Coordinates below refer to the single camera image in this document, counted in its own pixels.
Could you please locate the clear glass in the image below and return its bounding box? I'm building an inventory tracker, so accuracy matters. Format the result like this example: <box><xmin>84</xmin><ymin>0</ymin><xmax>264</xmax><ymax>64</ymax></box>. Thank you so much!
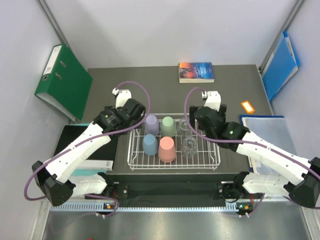
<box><xmin>176</xmin><ymin>118</ymin><xmax>190</xmax><ymax>138</ymax></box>
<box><xmin>180</xmin><ymin>136</ymin><xmax>198</xmax><ymax>159</ymax></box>

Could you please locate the purple plastic cup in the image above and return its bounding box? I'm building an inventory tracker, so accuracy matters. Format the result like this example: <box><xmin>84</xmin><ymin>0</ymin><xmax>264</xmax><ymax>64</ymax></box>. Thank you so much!
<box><xmin>144</xmin><ymin>114</ymin><xmax>160</xmax><ymax>136</ymax></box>

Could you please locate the clear glass front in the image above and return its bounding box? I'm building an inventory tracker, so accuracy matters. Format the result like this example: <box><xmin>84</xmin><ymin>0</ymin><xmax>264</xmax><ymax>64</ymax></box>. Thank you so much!
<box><xmin>180</xmin><ymin>136</ymin><xmax>198</xmax><ymax>159</ymax></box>

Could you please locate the blue plastic cup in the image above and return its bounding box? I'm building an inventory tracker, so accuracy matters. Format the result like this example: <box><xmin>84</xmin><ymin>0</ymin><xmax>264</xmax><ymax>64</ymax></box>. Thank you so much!
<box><xmin>142</xmin><ymin>134</ymin><xmax>159</xmax><ymax>156</ymax></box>

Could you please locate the green plastic cup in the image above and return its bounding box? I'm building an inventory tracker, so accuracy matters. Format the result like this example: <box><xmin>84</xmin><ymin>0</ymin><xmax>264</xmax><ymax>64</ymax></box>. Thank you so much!
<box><xmin>160</xmin><ymin>116</ymin><xmax>176</xmax><ymax>138</ymax></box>

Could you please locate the pink plastic cup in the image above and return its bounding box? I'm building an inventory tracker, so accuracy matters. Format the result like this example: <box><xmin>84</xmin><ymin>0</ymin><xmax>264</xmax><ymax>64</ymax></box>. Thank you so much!
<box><xmin>158</xmin><ymin>136</ymin><xmax>176</xmax><ymax>163</ymax></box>

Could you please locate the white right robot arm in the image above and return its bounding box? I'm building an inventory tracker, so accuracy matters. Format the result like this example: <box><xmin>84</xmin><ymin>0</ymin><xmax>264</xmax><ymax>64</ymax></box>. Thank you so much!
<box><xmin>183</xmin><ymin>90</ymin><xmax>320</xmax><ymax>210</ymax></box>

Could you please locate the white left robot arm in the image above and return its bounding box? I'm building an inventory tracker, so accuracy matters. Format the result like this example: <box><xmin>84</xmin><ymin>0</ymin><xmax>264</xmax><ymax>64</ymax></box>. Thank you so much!
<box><xmin>31</xmin><ymin>89</ymin><xmax>150</xmax><ymax>207</ymax></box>

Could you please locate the black book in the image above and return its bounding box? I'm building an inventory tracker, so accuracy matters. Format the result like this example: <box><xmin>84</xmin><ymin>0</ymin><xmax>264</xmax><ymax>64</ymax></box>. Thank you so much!
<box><xmin>54</xmin><ymin>125</ymin><xmax>119</xmax><ymax>172</ymax></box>

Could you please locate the orange card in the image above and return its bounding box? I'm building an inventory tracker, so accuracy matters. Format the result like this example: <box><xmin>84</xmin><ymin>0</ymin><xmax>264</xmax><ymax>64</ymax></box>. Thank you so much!
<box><xmin>240</xmin><ymin>100</ymin><xmax>255</xmax><ymax>114</ymax></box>

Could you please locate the paperback book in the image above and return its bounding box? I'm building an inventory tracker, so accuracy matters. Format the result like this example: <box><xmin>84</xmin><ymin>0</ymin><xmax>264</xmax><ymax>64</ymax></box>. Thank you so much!
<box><xmin>178</xmin><ymin>62</ymin><xmax>215</xmax><ymax>84</ymax></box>

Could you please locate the teal notebook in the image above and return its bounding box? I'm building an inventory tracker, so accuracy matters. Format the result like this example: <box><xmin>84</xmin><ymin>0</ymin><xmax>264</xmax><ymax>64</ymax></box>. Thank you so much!
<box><xmin>71</xmin><ymin>123</ymin><xmax>101</xmax><ymax>176</ymax></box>

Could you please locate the black base bar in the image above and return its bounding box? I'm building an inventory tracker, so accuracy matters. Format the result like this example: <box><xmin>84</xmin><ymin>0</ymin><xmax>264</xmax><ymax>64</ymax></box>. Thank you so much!
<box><xmin>107</xmin><ymin>173</ymin><xmax>251</xmax><ymax>200</ymax></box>

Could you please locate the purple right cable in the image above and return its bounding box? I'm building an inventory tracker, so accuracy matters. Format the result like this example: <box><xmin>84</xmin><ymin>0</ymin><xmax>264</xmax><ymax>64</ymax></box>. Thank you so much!
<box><xmin>184</xmin><ymin>86</ymin><xmax>320</xmax><ymax>210</ymax></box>

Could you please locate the white wire dish rack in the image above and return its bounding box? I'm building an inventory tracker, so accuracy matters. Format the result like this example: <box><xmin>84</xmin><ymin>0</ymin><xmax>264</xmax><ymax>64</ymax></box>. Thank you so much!
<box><xmin>127</xmin><ymin>124</ymin><xmax>221</xmax><ymax>170</ymax></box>

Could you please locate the green ring binder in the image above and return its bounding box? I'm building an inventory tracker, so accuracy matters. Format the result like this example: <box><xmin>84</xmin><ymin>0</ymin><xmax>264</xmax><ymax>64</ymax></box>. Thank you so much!
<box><xmin>34</xmin><ymin>44</ymin><xmax>93</xmax><ymax>121</ymax></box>

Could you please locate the blue folder on wall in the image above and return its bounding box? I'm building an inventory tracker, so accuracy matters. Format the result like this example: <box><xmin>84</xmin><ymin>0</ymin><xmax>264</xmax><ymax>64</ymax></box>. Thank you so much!
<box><xmin>262</xmin><ymin>31</ymin><xmax>300</xmax><ymax>101</ymax></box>

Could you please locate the white cable duct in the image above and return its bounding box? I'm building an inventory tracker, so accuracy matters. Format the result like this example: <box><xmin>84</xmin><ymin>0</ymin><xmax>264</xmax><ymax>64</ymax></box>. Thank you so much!
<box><xmin>50</xmin><ymin>201</ymin><xmax>251</xmax><ymax>213</ymax></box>

